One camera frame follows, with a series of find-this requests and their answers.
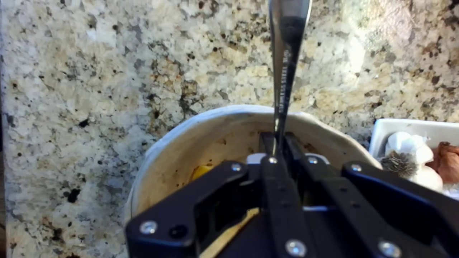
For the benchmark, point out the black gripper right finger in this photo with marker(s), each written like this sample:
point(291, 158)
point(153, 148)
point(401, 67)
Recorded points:
point(360, 211)

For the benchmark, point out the white rectangular plate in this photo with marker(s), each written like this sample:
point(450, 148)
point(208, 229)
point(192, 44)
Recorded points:
point(430, 131)

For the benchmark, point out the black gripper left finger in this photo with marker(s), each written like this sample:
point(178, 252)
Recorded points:
point(259, 201)

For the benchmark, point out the white bowl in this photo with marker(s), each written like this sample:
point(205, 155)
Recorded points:
point(228, 134)

